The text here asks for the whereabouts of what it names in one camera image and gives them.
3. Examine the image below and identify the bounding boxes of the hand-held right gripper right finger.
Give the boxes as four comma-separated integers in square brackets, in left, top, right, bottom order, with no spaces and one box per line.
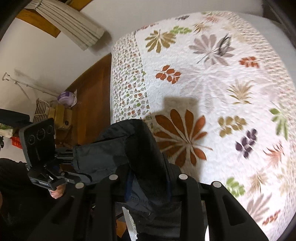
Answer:
[167,174,270,241]

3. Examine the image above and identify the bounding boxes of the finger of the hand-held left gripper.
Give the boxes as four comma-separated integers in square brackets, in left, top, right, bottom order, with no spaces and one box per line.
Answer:
[55,147,76,157]
[55,158,78,171]

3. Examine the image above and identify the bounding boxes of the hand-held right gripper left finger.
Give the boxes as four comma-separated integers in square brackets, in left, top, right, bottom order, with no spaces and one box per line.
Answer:
[30,174,130,241]

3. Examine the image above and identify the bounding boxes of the black quilted pants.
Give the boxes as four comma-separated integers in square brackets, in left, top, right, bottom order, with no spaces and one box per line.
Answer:
[72,119,210,241]

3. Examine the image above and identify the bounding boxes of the person's left forearm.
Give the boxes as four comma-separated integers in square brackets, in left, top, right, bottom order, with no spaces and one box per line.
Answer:
[0,158,58,241]

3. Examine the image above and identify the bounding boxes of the person's left hand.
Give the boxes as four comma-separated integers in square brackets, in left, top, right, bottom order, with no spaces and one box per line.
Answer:
[50,184,66,200]

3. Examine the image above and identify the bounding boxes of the striped bag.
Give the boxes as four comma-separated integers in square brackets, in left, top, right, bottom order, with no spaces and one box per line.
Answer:
[33,98,52,123]

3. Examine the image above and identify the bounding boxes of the purple and white container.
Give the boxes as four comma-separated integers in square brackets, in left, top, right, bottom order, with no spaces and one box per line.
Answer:
[57,91,77,109]

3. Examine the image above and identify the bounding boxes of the floral quilt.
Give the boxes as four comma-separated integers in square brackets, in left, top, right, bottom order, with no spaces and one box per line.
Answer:
[110,10,296,241]

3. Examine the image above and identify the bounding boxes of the wooden framed window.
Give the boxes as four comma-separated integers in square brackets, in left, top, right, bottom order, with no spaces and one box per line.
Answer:
[16,0,93,38]

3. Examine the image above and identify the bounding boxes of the beige curtain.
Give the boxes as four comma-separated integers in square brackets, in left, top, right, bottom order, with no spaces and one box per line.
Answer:
[24,0,106,51]

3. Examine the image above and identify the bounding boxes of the white wall rod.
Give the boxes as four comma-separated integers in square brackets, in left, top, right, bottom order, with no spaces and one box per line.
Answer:
[2,72,58,99]

